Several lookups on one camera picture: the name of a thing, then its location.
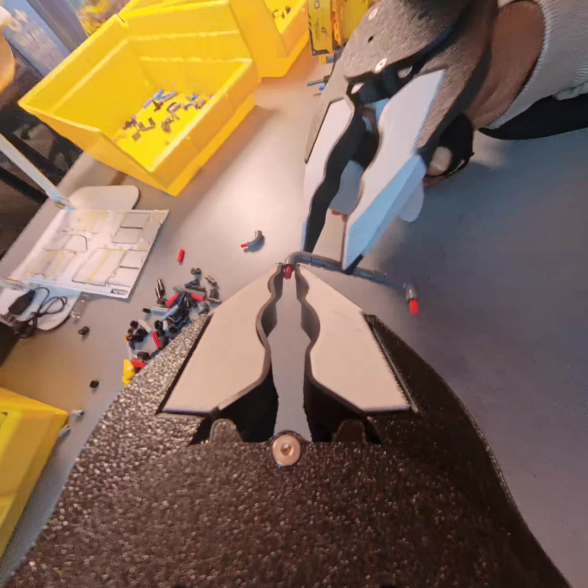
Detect scattered blue grey brick pins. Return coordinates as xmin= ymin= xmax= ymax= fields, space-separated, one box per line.
xmin=112 ymin=89 xmax=214 ymax=141

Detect person's right forearm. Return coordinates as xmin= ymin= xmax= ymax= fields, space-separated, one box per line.
xmin=487 ymin=0 xmax=588 ymax=130

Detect white lamp base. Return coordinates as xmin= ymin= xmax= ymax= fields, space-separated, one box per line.
xmin=0 ymin=185 xmax=141 ymax=331

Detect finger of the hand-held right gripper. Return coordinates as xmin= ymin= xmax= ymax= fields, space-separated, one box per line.
xmin=342 ymin=69 xmax=446 ymax=276
xmin=302 ymin=99 xmax=356 ymax=253

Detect person's right hand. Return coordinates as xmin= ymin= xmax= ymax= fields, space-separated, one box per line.
xmin=420 ymin=2 xmax=546 ymax=190

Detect black usb cable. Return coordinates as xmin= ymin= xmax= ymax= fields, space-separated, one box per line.
xmin=0 ymin=287 xmax=70 ymax=338

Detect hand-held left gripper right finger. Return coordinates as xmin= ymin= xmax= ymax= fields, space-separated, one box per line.
xmin=295 ymin=264 xmax=411 ymax=443

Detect printed toy packaging box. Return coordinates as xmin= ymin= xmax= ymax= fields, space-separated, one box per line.
xmin=0 ymin=0 xmax=134 ymax=76

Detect grey desk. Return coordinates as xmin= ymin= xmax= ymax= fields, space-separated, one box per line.
xmin=0 ymin=41 xmax=588 ymax=588

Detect white sticker sheet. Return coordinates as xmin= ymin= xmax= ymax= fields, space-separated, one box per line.
xmin=7 ymin=209 xmax=170 ymax=300

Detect black chair armrest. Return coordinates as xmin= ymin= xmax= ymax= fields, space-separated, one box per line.
xmin=478 ymin=94 xmax=588 ymax=141

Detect pile of black red pins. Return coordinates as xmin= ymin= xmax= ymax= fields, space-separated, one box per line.
xmin=124 ymin=266 xmax=222 ymax=368

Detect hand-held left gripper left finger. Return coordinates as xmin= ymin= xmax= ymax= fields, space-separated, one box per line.
xmin=162 ymin=263 xmax=282 ymax=442

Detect yellow storage bin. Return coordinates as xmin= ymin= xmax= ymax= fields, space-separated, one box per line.
xmin=230 ymin=0 xmax=313 ymax=79
xmin=17 ymin=0 xmax=258 ymax=197
xmin=0 ymin=387 xmax=70 ymax=556

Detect yellow building brick model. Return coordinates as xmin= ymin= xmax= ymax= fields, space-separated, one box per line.
xmin=307 ymin=0 xmax=368 ymax=92

